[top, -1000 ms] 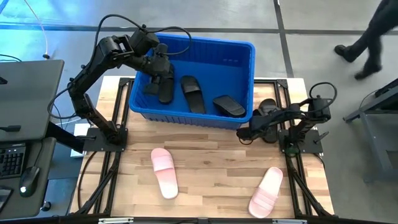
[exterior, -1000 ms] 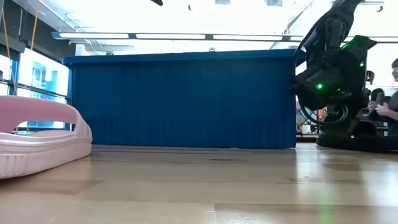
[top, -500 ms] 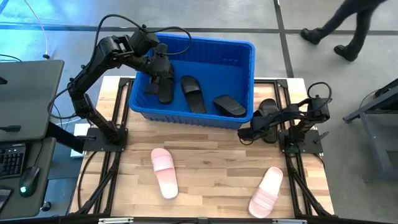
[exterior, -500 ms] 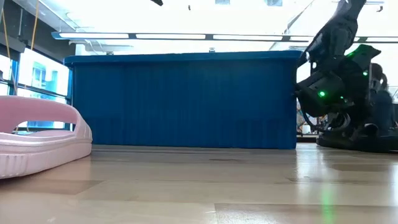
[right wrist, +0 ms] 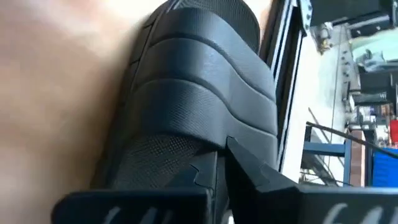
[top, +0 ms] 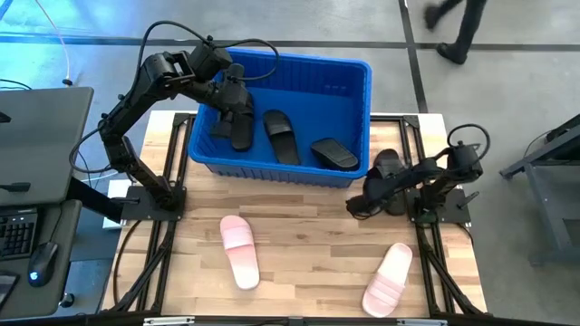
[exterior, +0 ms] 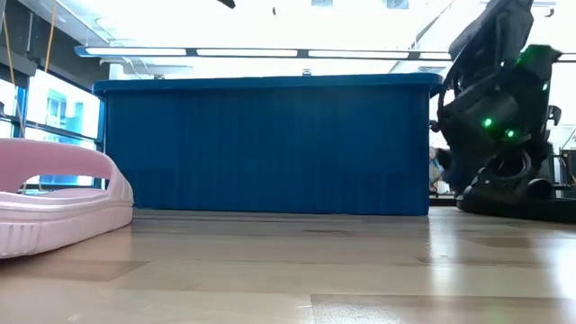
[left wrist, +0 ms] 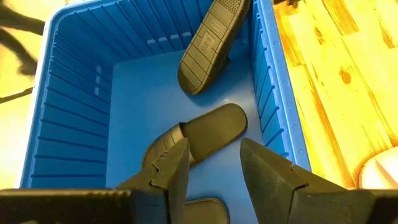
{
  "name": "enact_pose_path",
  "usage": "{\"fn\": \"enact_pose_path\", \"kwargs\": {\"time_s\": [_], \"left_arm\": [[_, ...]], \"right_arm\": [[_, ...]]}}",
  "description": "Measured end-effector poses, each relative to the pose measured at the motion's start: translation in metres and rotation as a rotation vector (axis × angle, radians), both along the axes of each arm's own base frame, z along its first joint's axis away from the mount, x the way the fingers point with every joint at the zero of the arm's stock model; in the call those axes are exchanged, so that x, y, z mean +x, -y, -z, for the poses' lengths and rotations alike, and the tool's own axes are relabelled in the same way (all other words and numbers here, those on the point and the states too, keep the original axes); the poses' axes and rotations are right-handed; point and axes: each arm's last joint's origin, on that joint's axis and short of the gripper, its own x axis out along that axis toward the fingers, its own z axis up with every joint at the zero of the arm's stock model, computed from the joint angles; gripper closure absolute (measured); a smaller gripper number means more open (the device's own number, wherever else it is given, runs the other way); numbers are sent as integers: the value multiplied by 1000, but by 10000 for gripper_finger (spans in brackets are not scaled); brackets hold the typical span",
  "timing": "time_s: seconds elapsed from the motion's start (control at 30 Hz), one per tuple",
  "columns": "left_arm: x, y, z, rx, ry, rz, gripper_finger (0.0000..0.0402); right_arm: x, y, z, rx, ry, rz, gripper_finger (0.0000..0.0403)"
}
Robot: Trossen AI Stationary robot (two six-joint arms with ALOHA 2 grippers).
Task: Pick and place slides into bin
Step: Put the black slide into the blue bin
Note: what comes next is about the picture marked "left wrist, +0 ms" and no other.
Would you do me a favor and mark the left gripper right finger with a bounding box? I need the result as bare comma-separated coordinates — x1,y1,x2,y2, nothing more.
239,138,398,224

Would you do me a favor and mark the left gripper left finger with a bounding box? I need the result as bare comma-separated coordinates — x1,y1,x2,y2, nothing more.
0,138,191,224

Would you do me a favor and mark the black foam slide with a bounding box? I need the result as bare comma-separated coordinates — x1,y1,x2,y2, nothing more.
183,197,231,224
177,0,252,96
141,103,249,170

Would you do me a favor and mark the pink foam slide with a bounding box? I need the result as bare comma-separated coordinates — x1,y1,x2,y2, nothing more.
359,146,398,190

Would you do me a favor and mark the blue plastic bin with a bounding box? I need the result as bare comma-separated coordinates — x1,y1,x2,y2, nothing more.
20,0,312,224

